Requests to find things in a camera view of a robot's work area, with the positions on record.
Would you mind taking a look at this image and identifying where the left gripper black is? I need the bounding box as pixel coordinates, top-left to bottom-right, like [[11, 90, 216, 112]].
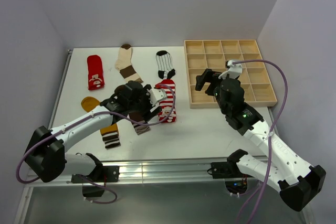
[[128, 85, 162, 121]]

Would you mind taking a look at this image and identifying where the red white striped sock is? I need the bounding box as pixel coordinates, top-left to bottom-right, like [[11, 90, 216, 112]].
[[155, 79, 176, 123]]

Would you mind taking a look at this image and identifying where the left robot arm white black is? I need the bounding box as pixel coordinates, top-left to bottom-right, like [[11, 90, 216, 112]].
[[23, 81, 167, 183]]

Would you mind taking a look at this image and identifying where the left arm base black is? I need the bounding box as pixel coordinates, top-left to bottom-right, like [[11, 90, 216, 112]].
[[71, 165, 120, 198]]

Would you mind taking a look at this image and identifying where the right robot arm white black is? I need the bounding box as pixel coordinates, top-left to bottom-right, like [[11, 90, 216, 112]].
[[195, 69, 326, 211]]

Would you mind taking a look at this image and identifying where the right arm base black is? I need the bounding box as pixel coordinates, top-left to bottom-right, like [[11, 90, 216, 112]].
[[207, 162, 248, 197]]

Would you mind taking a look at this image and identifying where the dark brown striped sock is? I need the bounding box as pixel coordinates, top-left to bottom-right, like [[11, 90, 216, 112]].
[[129, 112, 151, 135]]

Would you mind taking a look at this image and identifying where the wooden compartment tray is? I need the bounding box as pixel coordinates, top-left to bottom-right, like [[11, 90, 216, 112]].
[[183, 39, 278, 109]]

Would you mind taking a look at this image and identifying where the white black pinstripe sock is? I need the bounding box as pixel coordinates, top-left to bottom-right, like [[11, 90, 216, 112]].
[[155, 50, 176, 79]]

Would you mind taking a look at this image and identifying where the mustard yellow striped sock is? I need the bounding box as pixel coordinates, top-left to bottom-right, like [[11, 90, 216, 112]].
[[81, 97, 121, 150]]

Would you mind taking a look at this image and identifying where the cream brown striped sock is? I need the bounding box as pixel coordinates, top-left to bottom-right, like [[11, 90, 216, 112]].
[[115, 44, 143, 83]]

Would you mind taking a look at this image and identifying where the red sock with face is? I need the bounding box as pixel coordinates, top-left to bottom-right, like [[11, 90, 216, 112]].
[[87, 55, 105, 91]]

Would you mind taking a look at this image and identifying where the aluminium rail frame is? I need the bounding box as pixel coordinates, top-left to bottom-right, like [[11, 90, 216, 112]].
[[13, 48, 316, 224]]

